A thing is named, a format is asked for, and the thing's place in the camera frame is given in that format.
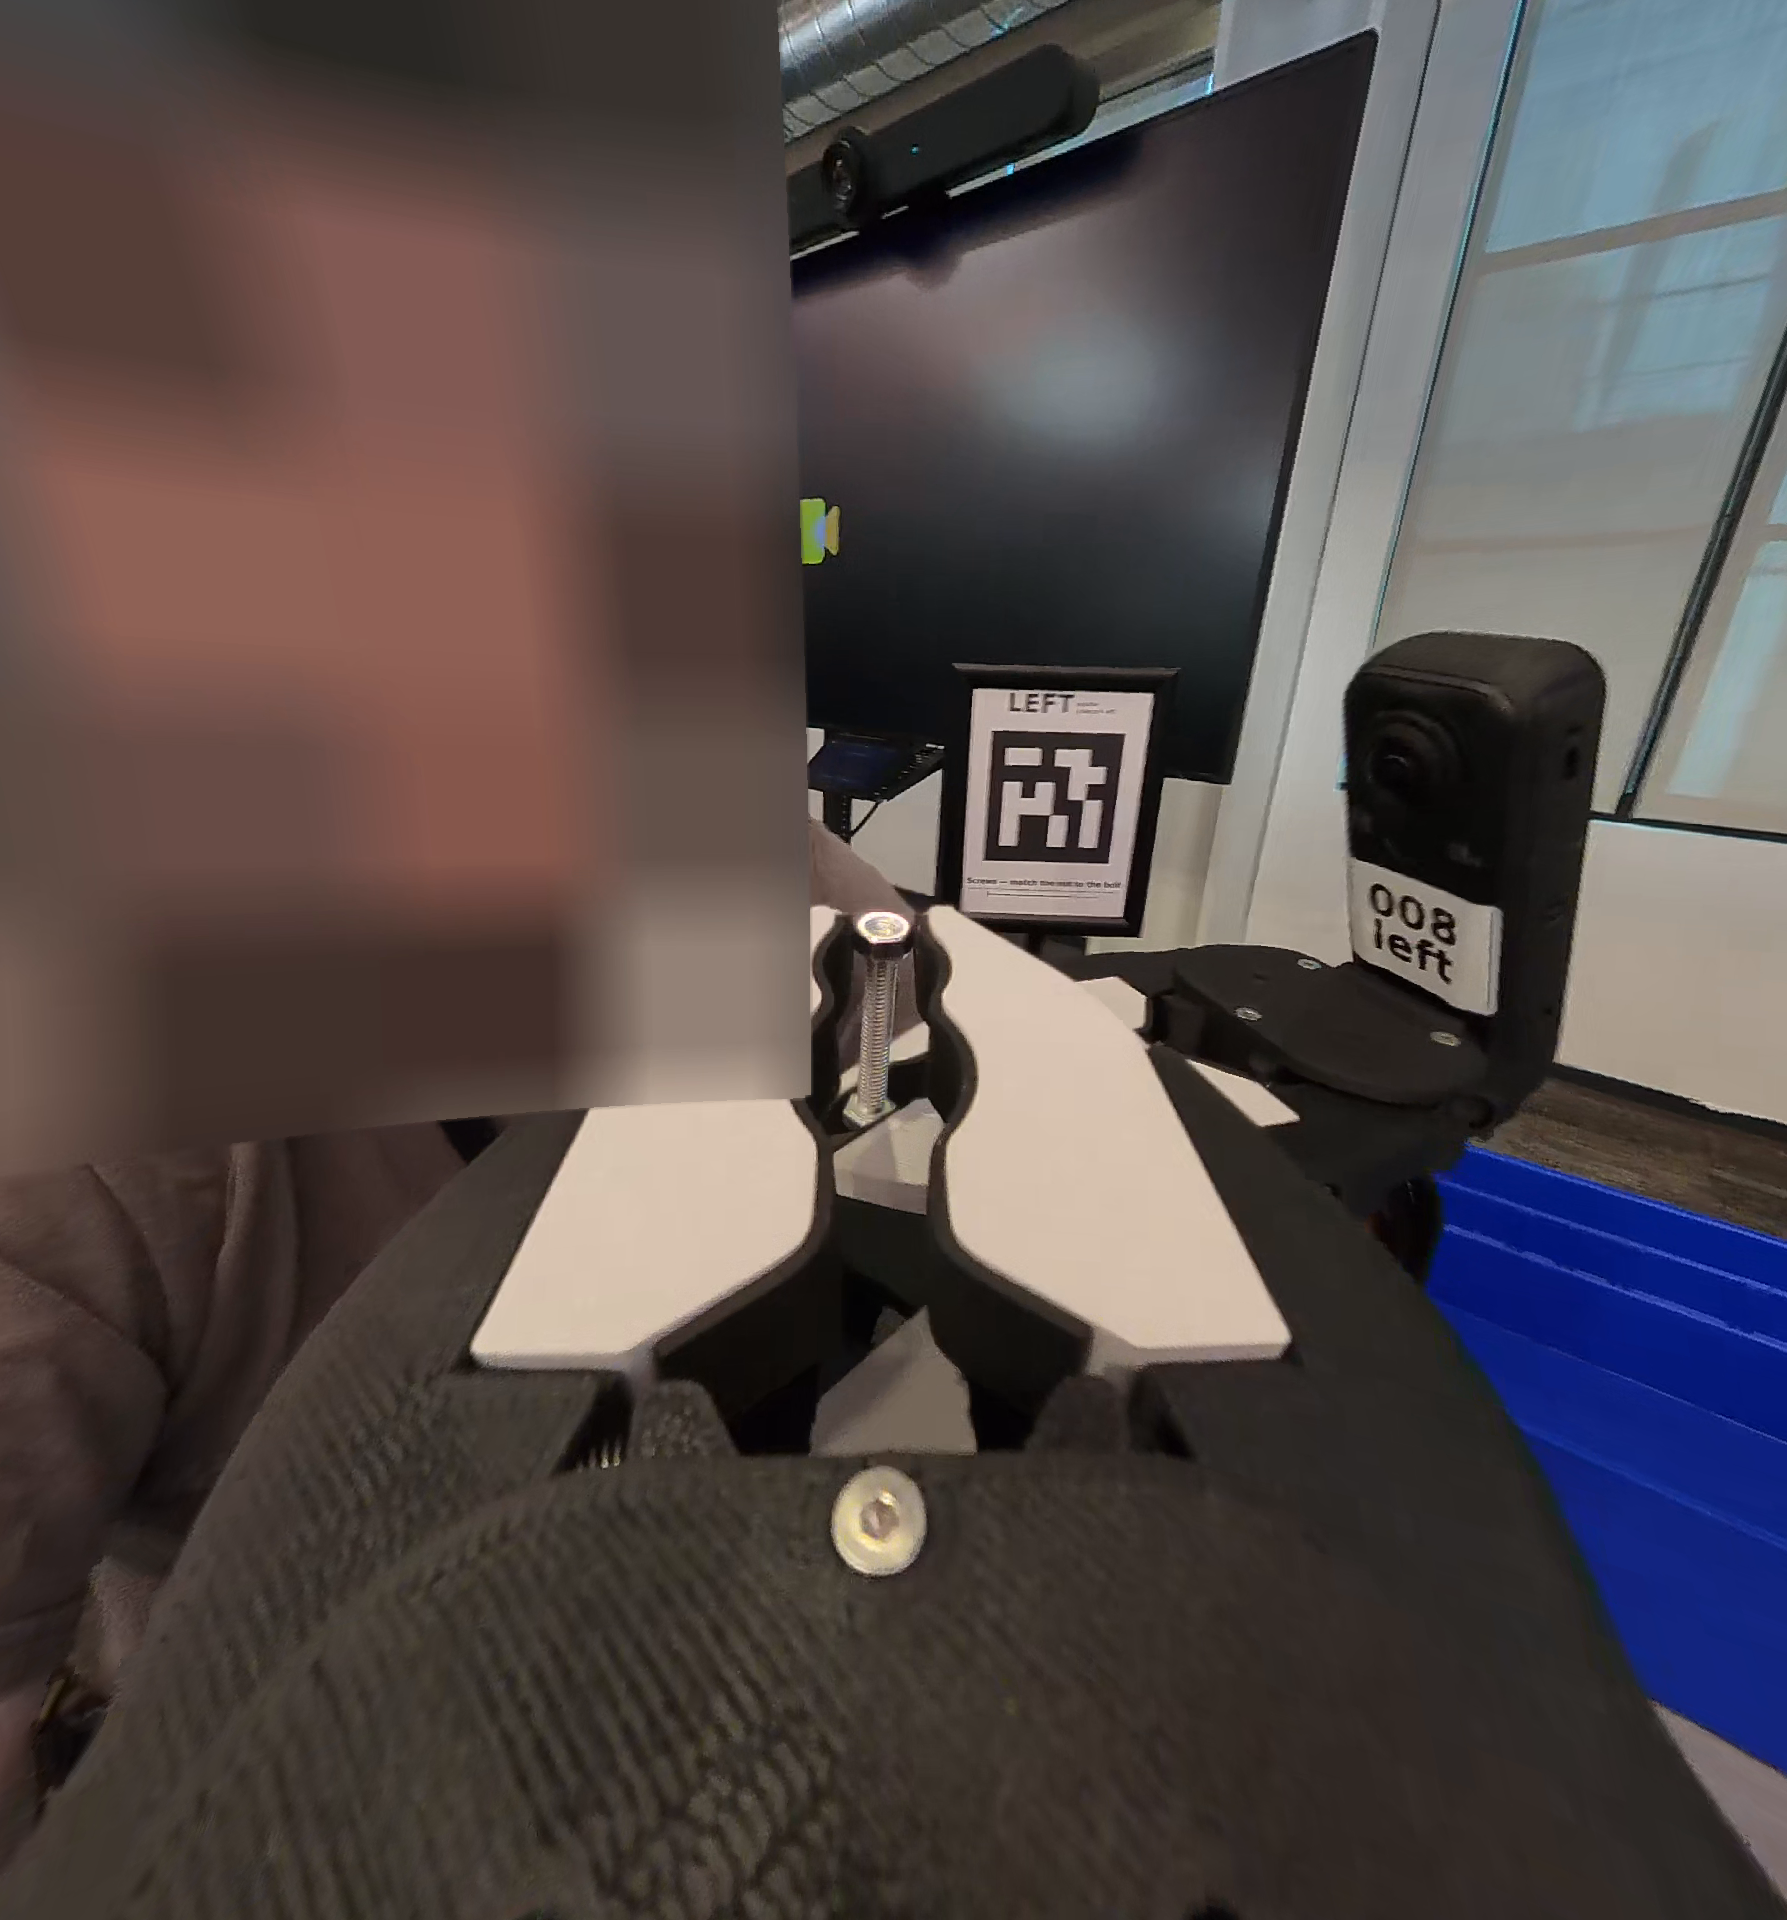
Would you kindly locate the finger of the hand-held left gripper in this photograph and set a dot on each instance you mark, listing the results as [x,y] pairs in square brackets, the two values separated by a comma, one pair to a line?
[886,1162]
[1249,1094]

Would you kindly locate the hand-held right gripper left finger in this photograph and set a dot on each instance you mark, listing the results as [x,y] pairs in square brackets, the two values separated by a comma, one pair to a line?
[654,1230]

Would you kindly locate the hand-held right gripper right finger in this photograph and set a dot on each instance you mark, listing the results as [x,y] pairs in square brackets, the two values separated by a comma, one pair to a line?
[1103,1185]

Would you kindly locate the silver threaded bolt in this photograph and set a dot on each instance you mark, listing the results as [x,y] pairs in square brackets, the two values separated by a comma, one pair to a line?
[882,1021]

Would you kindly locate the blue plastic bin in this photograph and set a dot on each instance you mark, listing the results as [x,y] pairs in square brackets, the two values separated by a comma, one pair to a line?
[1657,1425]

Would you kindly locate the framed marker sign on stand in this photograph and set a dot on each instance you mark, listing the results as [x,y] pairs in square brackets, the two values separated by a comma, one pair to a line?
[1057,794]

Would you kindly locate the large grid window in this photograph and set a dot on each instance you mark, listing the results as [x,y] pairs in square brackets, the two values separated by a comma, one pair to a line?
[1627,451]

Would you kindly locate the large black monitor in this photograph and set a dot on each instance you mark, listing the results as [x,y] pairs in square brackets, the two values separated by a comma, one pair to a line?
[1043,451]

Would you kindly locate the black video bar camera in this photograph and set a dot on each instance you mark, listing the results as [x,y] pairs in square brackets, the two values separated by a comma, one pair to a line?
[953,135]

